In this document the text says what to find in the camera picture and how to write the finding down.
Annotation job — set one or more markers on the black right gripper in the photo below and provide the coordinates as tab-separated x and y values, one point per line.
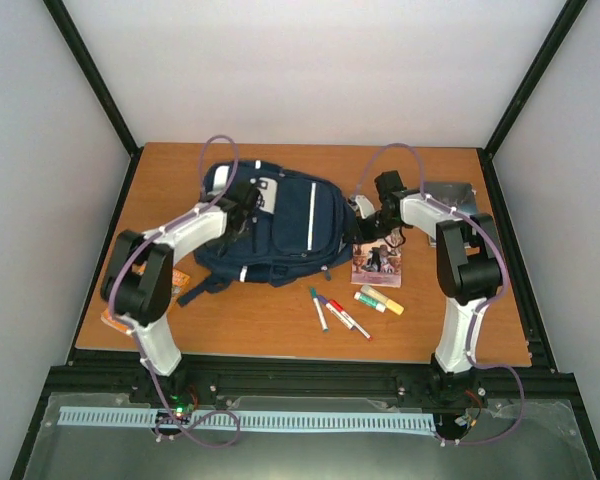
363	237

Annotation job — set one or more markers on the pink Taming of Shrew book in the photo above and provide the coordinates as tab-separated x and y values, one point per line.
378	264

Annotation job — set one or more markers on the navy blue student backpack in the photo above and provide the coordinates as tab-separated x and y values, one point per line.
302	225

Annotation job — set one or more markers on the dark blue castle cover book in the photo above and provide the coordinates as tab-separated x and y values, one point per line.
461	195

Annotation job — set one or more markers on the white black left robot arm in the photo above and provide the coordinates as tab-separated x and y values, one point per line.
166	246

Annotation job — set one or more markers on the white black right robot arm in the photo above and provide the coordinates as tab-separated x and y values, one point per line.
470	269

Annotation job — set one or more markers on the green label glue stick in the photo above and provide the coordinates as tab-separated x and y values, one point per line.
370	301

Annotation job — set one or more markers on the yellow highlighter pen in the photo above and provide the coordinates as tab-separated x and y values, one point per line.
390	304

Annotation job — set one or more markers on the red capped marker pen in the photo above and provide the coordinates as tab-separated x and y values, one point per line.
349	321

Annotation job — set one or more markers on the green capped marker pen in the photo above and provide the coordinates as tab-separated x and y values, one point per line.
318	308

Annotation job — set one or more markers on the purple capped marker pen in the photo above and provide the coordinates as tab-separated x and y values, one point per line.
335	312

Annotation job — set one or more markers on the orange treehouse book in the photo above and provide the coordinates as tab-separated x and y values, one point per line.
143	300

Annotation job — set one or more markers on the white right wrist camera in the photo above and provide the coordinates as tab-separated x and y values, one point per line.
362	206

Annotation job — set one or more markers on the light blue slotted cable duct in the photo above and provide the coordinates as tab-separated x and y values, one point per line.
251	421

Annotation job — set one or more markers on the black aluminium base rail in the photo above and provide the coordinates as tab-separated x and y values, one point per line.
214	380

